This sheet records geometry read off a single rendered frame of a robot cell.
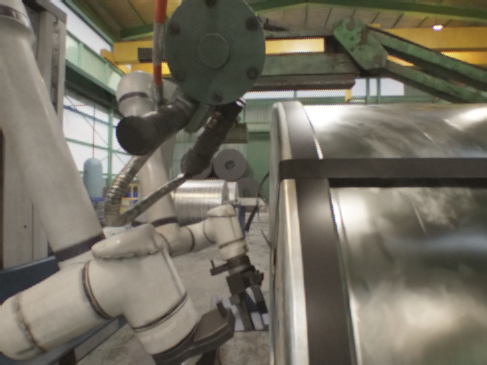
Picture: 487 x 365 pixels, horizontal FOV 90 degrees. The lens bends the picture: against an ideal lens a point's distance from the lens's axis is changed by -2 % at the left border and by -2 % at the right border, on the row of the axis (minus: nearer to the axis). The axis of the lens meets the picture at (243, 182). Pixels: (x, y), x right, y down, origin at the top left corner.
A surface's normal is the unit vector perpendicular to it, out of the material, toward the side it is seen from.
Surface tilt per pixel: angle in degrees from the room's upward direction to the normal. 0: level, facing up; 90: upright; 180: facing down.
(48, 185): 86
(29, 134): 86
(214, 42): 115
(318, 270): 59
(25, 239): 90
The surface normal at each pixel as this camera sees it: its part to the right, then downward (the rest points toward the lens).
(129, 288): 0.22, 0.01
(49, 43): 0.98, 0.00
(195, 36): -0.08, 0.40
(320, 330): -0.07, -0.48
